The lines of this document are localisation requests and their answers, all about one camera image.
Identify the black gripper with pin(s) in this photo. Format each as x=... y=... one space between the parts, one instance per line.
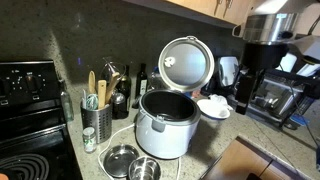
x=263 y=55

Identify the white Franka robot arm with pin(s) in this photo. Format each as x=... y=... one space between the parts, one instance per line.
x=270 y=26

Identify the white rice cooker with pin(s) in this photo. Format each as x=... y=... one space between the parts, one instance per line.
x=166 y=136

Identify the dark jar silver lid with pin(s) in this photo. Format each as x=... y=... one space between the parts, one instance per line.
x=120 y=108

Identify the perforated steel utensil holder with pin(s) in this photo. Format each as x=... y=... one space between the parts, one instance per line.
x=98 y=125

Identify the round-headed wooden spoon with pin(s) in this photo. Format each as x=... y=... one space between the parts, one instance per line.
x=92 y=81

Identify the white plastic utensil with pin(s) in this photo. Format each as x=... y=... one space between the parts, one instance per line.
x=84 y=98

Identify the crumpled white paper towel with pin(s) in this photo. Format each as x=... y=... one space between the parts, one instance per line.
x=220 y=100

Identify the white countertop appliance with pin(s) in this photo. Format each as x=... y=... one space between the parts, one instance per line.
x=228 y=71

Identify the black toaster oven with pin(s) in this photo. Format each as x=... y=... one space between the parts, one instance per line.
x=280 y=96

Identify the white plate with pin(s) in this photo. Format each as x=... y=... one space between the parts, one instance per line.
x=211 y=111

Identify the small blue object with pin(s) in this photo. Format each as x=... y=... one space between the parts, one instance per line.
x=298 y=120

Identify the white box-shaped appliance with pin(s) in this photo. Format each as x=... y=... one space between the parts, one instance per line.
x=310 y=70

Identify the flat black object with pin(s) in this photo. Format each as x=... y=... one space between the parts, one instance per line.
x=254 y=176

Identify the clear plastic bottle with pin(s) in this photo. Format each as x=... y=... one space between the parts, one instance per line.
x=155 y=80

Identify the dark olive oil bottle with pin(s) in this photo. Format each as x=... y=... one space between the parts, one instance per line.
x=141 y=83

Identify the dark bottle gold cap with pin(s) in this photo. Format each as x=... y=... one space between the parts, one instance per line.
x=125 y=85

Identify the small steel pot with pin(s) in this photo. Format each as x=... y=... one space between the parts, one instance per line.
x=145 y=170

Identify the shallow steel pan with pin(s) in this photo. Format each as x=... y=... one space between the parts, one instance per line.
x=118 y=160

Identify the flat wooden spatula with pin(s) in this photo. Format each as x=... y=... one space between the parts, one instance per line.
x=101 y=93

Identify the teal whisk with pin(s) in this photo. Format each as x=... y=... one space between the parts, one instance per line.
x=92 y=101

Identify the small spice jar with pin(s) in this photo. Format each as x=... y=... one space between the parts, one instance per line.
x=89 y=141

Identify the tall clear glass bottle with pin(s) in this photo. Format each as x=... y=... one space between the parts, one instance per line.
x=66 y=103

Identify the black electric stove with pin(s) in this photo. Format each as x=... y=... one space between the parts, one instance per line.
x=30 y=116

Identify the wooden wall cabinet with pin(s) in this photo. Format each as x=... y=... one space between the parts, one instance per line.
x=200 y=8

